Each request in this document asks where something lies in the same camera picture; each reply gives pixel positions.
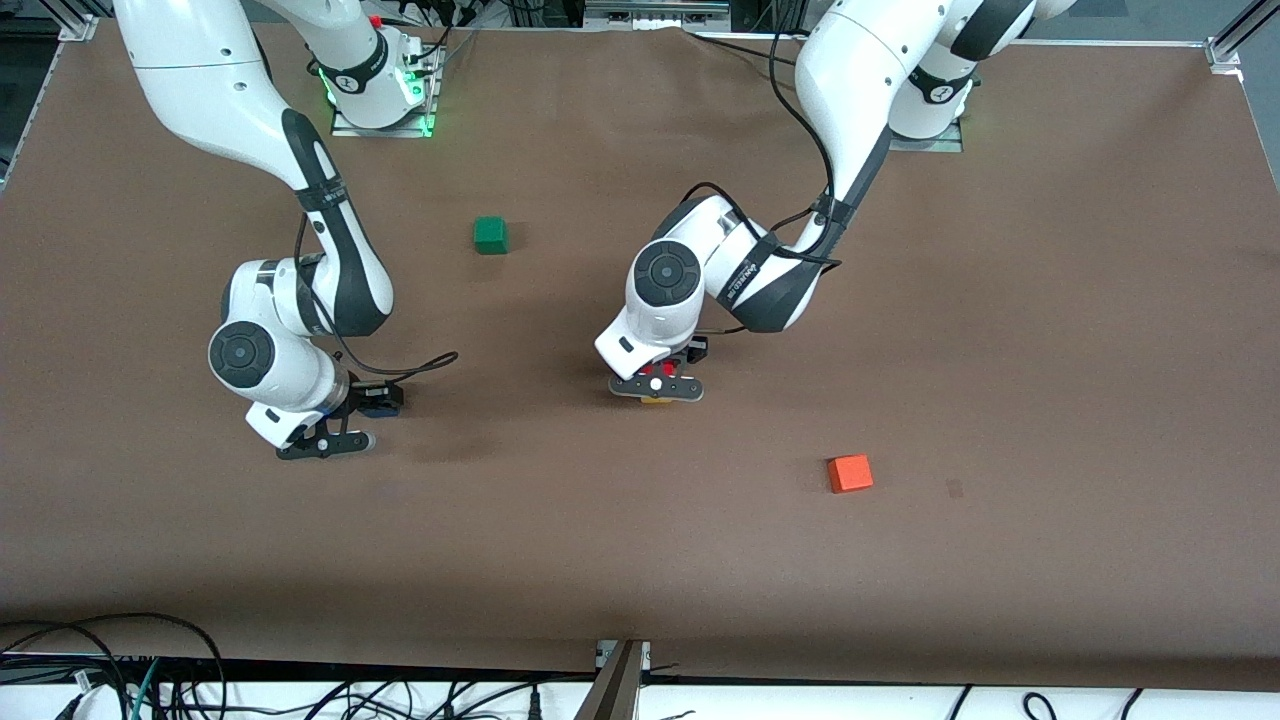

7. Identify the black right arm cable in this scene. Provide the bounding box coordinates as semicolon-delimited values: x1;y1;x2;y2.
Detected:
293;212;461;387

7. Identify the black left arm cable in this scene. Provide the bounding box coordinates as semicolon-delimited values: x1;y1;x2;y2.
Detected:
678;30;844;337

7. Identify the aluminium profile post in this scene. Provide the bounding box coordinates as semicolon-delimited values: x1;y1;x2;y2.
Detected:
574;640;652;720

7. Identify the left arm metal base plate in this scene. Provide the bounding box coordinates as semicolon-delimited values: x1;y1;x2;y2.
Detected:
888;118;967;154

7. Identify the long looping black cable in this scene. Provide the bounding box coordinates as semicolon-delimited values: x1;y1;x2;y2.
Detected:
0;611;229;720

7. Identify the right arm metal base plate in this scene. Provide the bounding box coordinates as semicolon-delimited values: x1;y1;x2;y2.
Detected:
330;35;447;139

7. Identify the orange wooden cube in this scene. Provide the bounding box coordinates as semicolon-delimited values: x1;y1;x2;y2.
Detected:
827;455;875;495

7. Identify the green cable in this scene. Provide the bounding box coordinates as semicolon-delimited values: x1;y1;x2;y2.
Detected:
128;658;163;720

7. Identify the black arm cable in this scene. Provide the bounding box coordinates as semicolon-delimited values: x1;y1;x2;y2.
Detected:
293;212;461;387
678;30;844;337

